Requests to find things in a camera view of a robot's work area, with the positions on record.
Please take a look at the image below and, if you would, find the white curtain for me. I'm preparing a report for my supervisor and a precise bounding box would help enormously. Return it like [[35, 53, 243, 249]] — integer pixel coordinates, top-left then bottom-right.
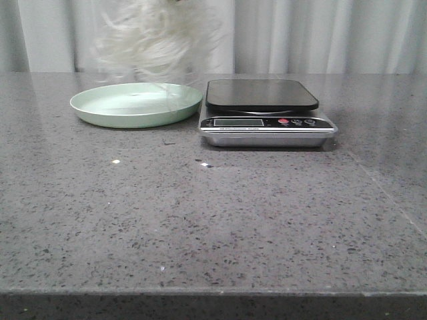
[[1, 1, 426, 74]]

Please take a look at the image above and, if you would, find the digital kitchen scale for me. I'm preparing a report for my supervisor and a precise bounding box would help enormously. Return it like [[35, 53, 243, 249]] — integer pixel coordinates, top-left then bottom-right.
[[199, 79, 338, 148]]

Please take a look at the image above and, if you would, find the white vermicelli noodle bundle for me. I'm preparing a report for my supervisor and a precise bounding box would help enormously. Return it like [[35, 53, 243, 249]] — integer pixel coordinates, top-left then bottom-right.
[[93, 1, 222, 97]]

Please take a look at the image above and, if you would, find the mint green plate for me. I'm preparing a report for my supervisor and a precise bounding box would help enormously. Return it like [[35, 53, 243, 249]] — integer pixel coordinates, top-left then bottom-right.
[[70, 83, 203, 129]]

